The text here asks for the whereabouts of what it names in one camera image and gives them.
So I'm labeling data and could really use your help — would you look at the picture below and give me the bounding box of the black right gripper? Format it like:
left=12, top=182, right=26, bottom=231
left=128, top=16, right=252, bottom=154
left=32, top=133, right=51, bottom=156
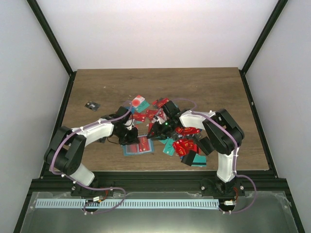
left=147, top=117, right=176, bottom=141

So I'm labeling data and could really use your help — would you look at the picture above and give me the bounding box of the red vip card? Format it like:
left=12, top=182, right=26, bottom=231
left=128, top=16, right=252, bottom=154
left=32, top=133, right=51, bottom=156
left=173, top=139, right=198, bottom=157
left=138, top=136, right=151, bottom=153

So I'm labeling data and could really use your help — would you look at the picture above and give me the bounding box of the blue leather card holder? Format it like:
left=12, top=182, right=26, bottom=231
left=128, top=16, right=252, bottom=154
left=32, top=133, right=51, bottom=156
left=122, top=135, right=154, bottom=156

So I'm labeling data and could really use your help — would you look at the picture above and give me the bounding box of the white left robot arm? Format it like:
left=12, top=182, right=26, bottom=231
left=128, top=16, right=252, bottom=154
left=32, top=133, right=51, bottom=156
left=44, top=106, right=139, bottom=196

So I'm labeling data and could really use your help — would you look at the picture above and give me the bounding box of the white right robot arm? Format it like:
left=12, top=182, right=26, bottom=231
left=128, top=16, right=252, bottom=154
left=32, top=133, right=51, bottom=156
left=147, top=100, right=244, bottom=196

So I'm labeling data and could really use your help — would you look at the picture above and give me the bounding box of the white red circle card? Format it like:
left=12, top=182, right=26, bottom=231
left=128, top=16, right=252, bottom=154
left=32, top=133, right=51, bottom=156
left=132, top=95, right=145, bottom=108

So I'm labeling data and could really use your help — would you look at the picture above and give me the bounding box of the small black card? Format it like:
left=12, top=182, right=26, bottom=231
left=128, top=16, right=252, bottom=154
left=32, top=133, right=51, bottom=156
left=85, top=101, right=101, bottom=112

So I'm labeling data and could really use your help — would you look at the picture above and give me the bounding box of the teal card with stripe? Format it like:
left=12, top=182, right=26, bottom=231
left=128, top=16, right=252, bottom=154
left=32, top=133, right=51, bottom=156
left=191, top=154, right=207, bottom=167

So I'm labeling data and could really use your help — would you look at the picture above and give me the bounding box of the black aluminium frame rail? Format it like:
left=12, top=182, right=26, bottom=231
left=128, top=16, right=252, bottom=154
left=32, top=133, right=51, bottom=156
left=29, top=170, right=289, bottom=193

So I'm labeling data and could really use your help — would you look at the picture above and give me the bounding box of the light blue slotted rail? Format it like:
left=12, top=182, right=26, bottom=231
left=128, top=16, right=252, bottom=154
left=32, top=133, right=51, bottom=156
left=35, top=199, right=219, bottom=210

